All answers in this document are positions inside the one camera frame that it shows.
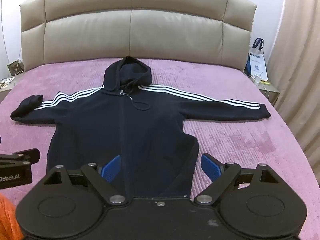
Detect white charger with cable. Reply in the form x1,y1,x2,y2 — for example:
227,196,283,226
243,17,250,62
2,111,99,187
251,74,271,85

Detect grey nightstand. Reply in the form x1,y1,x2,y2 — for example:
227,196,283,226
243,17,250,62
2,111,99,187
250,73,280,105

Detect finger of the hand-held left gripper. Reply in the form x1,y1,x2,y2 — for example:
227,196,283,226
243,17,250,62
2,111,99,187
0,148,41,166

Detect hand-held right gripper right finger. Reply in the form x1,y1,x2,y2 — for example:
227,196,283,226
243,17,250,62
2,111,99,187
192,153,279,206

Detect white tote bag blue handles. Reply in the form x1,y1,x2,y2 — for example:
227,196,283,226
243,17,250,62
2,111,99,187
244,37,268,80

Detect beige leather headboard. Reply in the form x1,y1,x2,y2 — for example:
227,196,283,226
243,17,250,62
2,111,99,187
19,0,258,73

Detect pink quilted bedspread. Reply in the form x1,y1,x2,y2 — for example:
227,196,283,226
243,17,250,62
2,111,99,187
0,57,314,240

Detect brown patterned bag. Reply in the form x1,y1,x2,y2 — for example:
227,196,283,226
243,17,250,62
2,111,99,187
7,60,25,77

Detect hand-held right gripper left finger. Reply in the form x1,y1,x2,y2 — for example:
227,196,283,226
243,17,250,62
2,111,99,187
44,155,129,207

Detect black hoodie with white stripes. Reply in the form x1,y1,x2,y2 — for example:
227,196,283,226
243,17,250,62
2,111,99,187
10,56,272,198

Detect beige curtain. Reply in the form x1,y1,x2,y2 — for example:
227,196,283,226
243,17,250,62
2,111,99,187
265,0,320,167

